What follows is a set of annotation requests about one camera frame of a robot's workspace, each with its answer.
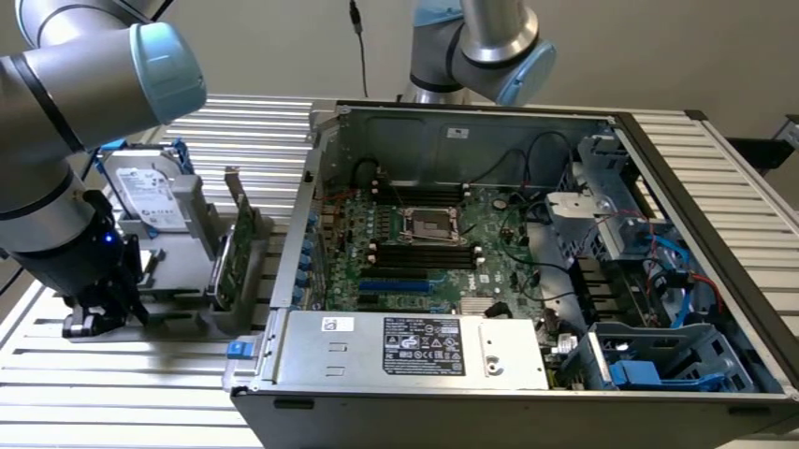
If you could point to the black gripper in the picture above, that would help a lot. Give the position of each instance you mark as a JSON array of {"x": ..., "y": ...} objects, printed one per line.
[{"x": 75, "y": 271}]

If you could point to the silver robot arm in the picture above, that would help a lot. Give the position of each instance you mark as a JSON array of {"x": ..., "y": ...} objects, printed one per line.
[{"x": 75, "y": 93}]

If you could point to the black RAM slot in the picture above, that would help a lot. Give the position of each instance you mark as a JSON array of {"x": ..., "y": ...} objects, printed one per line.
[
  {"x": 425, "y": 197},
  {"x": 425, "y": 202},
  {"x": 427, "y": 259},
  {"x": 425, "y": 187},
  {"x": 427, "y": 265},
  {"x": 427, "y": 246},
  {"x": 427, "y": 252},
  {"x": 425, "y": 192}
]

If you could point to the grey parts rack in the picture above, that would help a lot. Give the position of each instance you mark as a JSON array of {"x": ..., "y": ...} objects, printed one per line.
[{"x": 187, "y": 276}]

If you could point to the silver hard disk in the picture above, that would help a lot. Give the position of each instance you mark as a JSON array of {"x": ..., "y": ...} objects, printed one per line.
[{"x": 147, "y": 192}]

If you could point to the green graphics card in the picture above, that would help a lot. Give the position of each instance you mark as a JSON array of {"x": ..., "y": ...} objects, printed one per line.
[{"x": 240, "y": 243}]

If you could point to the blue disk carrier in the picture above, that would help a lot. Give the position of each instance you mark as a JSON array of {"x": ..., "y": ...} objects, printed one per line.
[{"x": 182, "y": 156}]

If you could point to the blue case latch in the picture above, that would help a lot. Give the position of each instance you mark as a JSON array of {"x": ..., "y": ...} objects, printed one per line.
[{"x": 240, "y": 350}]

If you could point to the silver power supply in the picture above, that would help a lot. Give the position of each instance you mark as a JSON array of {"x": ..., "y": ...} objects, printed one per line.
[{"x": 357, "y": 355}]

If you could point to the black expansion slot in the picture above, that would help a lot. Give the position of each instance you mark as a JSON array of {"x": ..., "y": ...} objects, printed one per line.
[{"x": 394, "y": 274}]

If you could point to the blue expansion slot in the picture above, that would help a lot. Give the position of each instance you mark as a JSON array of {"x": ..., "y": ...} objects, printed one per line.
[{"x": 394, "y": 285}]

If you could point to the CPU socket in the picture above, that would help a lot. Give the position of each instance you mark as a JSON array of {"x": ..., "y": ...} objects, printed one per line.
[{"x": 433, "y": 225}]

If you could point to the silver chipset heatsink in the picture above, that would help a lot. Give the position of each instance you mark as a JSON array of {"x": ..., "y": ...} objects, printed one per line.
[{"x": 475, "y": 306}]

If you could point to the white case sticker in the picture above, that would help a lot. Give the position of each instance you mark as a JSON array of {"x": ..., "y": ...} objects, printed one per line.
[{"x": 458, "y": 132}]

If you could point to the green motherboard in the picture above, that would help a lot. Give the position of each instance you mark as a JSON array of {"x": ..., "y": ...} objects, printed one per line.
[{"x": 506, "y": 262}]

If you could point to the coin cell battery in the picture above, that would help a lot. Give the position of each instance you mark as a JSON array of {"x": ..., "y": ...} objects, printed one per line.
[{"x": 499, "y": 203}]

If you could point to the open black PC case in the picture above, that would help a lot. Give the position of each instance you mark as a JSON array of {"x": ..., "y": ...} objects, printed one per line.
[{"x": 474, "y": 421}]

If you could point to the grey metal disk bay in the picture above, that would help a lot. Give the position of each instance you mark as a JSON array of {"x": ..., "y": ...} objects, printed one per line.
[{"x": 593, "y": 215}]

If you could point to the grey disk bay blue clip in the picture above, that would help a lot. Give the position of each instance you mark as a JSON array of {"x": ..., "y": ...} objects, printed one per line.
[{"x": 662, "y": 355}]

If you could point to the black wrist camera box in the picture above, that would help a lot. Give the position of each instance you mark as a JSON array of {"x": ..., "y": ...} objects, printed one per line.
[{"x": 103, "y": 220}]

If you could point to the black bracket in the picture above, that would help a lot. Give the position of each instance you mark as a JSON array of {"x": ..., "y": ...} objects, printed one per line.
[{"x": 758, "y": 147}]

